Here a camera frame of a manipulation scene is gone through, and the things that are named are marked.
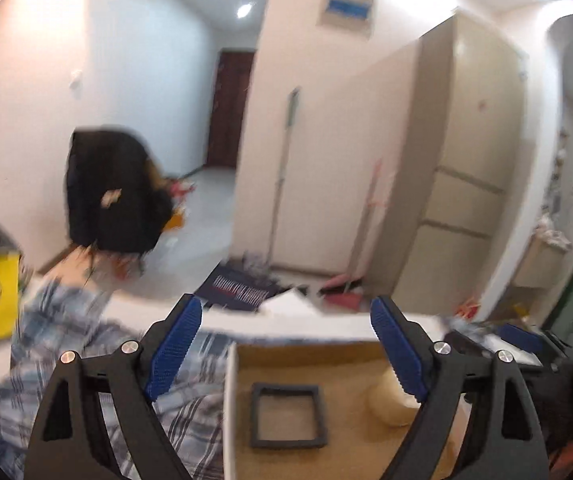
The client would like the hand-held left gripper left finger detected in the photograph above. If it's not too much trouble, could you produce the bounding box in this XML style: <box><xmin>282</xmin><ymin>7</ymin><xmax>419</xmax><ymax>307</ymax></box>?
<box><xmin>25</xmin><ymin>294</ymin><xmax>203</xmax><ymax>480</ymax></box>

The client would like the black jacket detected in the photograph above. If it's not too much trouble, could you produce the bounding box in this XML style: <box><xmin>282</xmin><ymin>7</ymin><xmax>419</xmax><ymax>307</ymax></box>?
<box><xmin>65</xmin><ymin>127</ymin><xmax>174</xmax><ymax>256</ymax></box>

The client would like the red bag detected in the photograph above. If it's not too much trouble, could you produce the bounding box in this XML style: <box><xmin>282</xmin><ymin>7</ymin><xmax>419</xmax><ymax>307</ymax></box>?
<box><xmin>169</xmin><ymin>177</ymin><xmax>196</xmax><ymax>202</ymax></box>

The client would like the black square frame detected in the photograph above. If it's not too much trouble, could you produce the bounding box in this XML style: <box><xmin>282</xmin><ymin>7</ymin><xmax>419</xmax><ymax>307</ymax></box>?
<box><xmin>250</xmin><ymin>382</ymin><xmax>328</xmax><ymax>450</ymax></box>

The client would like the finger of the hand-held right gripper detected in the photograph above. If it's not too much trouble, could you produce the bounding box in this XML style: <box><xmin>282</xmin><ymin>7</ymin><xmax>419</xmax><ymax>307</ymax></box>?
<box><xmin>496</xmin><ymin>322</ymin><xmax>572</xmax><ymax>373</ymax></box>
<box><xmin>443</xmin><ymin>329</ymin><xmax>504</xmax><ymax>362</ymax></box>

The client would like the blue plaid shirt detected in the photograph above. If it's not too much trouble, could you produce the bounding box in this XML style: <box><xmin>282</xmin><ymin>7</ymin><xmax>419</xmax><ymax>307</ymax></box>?
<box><xmin>0</xmin><ymin>275</ymin><xmax>232</xmax><ymax>480</ymax></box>

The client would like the wall electrical panel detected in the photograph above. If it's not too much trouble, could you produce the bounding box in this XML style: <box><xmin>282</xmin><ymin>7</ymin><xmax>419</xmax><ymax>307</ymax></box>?
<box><xmin>319</xmin><ymin>0</ymin><xmax>378</xmax><ymax>41</ymax></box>

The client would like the pink cloth pile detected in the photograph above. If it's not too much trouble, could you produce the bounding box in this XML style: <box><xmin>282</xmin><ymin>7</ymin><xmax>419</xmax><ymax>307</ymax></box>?
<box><xmin>535</xmin><ymin>210</ymin><xmax>573</xmax><ymax>252</ymax></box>

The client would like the dark printed doormat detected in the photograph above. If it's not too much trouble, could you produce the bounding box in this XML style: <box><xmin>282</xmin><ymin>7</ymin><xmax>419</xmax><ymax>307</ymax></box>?
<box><xmin>194</xmin><ymin>262</ymin><xmax>293</xmax><ymax>313</ymax></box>

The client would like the grey handled mop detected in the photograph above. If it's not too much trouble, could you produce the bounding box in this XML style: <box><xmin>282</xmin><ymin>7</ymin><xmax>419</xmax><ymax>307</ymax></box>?
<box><xmin>265</xmin><ymin>87</ymin><xmax>301</xmax><ymax>267</ymax></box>

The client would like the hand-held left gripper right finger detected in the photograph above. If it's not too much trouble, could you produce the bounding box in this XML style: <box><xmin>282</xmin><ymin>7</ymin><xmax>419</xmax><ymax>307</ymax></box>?
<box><xmin>370</xmin><ymin>296</ymin><xmax>549</xmax><ymax>480</ymax></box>

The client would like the shallow cardboard box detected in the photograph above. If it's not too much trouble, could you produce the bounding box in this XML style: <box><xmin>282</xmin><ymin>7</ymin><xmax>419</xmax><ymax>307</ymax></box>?
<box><xmin>222</xmin><ymin>340</ymin><xmax>469</xmax><ymax>480</ymax></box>

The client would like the dark wooden door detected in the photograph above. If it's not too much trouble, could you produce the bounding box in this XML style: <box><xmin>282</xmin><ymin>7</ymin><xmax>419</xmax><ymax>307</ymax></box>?
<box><xmin>205</xmin><ymin>49</ymin><xmax>256</xmax><ymax>168</ymax></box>

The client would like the cream round appliance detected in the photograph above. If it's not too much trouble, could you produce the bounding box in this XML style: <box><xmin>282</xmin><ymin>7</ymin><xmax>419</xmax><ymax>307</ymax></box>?
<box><xmin>366</xmin><ymin>365</ymin><xmax>423</xmax><ymax>428</ymax></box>

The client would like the beige refrigerator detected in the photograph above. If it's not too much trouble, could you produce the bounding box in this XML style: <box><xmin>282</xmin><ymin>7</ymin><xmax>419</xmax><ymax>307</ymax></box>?
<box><xmin>391</xmin><ymin>12</ymin><xmax>528</xmax><ymax>312</ymax></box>

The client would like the red dustpan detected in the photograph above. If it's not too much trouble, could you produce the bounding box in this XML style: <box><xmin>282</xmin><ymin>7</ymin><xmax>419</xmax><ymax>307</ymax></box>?
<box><xmin>319</xmin><ymin>274</ymin><xmax>367</xmax><ymax>312</ymax></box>

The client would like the pink handled broom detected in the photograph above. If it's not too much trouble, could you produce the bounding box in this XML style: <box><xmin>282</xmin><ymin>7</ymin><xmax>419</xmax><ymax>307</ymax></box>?
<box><xmin>347</xmin><ymin>159</ymin><xmax>383</xmax><ymax>282</ymax></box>

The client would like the beige cabinet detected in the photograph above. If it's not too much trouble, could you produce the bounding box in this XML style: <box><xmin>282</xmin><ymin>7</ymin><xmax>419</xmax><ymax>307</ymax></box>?
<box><xmin>513</xmin><ymin>232</ymin><xmax>573</xmax><ymax>289</ymax></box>

